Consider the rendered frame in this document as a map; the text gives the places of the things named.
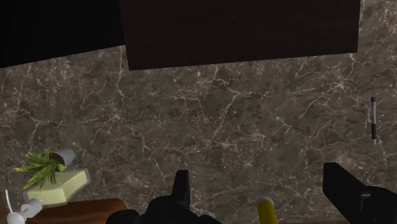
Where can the yellow cylinder with white tip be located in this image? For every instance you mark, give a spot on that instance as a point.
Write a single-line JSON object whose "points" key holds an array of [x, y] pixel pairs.
{"points": [[267, 212]]}

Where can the grey and black pen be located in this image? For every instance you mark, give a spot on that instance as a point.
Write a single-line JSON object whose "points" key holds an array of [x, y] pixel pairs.
{"points": [[373, 124]]}

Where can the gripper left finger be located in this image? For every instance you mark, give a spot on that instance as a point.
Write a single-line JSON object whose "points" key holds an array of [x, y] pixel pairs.
{"points": [[181, 192]]}

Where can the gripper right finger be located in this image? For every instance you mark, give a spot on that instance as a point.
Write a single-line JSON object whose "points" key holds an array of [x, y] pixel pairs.
{"points": [[347, 189]]}

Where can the green plant in white pot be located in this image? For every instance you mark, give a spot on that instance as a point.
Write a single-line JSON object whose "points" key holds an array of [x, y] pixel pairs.
{"points": [[46, 166]]}

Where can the pale yellow flat box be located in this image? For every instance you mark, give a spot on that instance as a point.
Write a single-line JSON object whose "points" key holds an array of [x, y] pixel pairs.
{"points": [[66, 186]]}

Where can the brown wooden board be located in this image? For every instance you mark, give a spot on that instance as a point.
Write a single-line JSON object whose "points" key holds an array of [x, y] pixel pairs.
{"points": [[83, 212]]}

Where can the white spray bottle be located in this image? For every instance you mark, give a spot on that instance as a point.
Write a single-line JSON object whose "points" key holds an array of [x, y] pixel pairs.
{"points": [[24, 212]]}

